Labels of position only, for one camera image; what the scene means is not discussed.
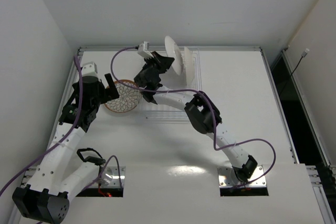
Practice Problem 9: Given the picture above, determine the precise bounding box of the green rimmed sunburst plate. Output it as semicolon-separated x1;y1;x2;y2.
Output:
164;36;183;76

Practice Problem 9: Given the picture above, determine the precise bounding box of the orange rimmed flower plate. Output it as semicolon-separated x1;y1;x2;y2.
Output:
184;47;195;87

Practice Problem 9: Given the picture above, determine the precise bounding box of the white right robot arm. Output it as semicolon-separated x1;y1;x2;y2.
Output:
134;51;258;183

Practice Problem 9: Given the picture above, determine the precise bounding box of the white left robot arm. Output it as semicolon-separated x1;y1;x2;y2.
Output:
12;72;119;223

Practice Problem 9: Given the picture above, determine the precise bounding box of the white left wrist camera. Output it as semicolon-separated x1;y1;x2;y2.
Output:
81;61;98;77

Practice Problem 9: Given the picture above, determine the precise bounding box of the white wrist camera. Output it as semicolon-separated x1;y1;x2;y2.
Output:
138;41;153;59
81;61;98;77

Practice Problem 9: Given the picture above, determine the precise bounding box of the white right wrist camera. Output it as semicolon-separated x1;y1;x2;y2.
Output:
138;41;153;59

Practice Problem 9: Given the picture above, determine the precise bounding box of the white wire dish rack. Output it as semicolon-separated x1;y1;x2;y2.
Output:
140;47;202;123

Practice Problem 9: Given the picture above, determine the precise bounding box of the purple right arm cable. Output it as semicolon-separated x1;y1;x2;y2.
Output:
110;47;277;190

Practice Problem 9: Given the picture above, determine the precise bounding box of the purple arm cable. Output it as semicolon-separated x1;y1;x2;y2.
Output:
110;47;277;190
0;55;124;196

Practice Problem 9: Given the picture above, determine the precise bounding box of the aluminium table frame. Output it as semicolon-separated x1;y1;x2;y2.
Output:
7;45;336;224

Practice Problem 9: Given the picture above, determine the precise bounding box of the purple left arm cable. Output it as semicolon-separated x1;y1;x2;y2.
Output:
0;55;124;196

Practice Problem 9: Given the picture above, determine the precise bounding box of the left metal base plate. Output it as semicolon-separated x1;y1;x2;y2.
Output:
23;165;126;190

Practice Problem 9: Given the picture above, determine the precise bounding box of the metal base plate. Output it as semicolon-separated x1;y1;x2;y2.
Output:
23;165;126;190
217;165;269;189

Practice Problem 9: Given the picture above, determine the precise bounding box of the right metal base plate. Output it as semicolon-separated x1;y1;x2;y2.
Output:
217;165;269;189

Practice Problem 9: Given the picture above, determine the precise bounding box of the black wall cable white plug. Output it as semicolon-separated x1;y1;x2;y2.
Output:
279;48;310;96

